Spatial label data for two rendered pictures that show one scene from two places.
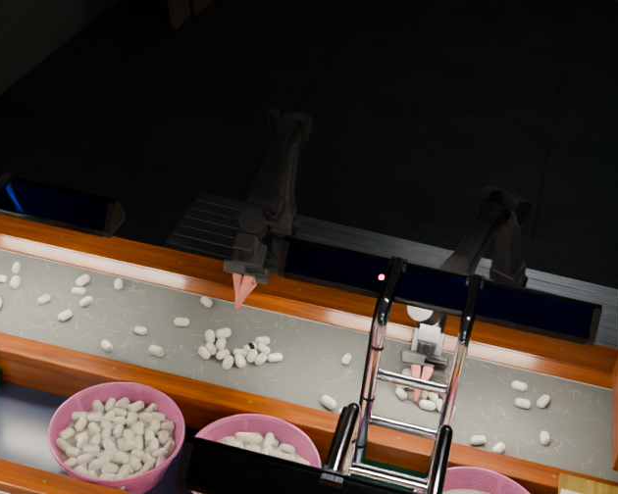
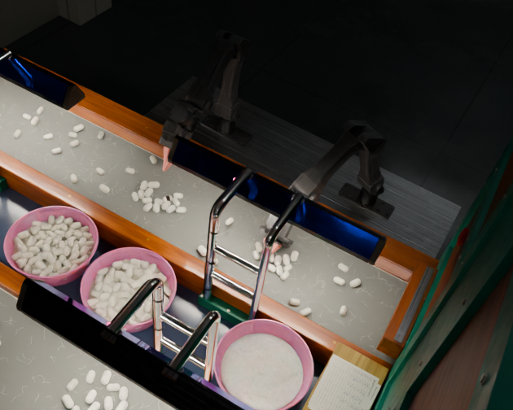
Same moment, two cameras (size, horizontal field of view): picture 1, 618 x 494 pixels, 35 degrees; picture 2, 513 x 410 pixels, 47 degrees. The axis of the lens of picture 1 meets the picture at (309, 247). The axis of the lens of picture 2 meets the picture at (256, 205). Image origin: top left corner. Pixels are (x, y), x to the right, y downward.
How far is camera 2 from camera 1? 0.64 m
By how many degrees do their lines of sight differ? 15
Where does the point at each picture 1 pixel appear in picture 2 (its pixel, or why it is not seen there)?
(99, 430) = (44, 237)
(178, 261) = (145, 126)
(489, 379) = (324, 257)
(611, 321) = (442, 229)
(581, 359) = (396, 257)
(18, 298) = (32, 132)
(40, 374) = (27, 189)
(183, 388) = (108, 220)
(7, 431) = not seen: outside the picture
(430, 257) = not seen: hidden behind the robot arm
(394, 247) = (309, 141)
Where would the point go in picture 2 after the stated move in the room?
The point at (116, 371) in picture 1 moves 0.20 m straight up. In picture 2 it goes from (69, 198) to (61, 153)
